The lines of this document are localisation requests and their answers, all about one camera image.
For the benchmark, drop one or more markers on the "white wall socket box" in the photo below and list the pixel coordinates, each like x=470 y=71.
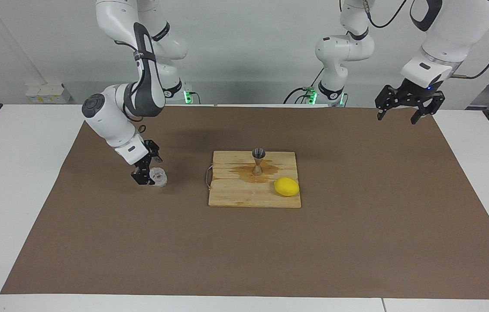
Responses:
x=45 y=94

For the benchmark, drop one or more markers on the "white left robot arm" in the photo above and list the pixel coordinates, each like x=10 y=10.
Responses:
x=452 y=34

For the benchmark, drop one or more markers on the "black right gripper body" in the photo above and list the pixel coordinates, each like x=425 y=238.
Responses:
x=145 y=162

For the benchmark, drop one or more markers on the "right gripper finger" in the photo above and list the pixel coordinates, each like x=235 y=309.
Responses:
x=140 y=177
x=154 y=151

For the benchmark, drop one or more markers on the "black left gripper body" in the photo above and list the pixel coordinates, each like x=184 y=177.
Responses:
x=417 y=92

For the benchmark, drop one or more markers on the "small clear glass cup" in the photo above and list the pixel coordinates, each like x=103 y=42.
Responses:
x=159 y=177

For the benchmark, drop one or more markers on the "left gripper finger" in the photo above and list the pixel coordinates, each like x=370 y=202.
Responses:
x=387 y=99
x=435 y=104

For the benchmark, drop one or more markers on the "steel double jigger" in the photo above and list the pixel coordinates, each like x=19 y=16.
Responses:
x=258 y=161

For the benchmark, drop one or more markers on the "wooden cutting board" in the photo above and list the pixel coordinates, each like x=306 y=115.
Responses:
x=235 y=190

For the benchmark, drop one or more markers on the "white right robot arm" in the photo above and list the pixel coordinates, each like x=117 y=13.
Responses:
x=136 y=86

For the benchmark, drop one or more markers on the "yellow lemon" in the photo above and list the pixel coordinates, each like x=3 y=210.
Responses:
x=286 y=186

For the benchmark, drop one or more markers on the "brown paper table mat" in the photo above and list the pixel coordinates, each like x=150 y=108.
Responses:
x=140 y=242

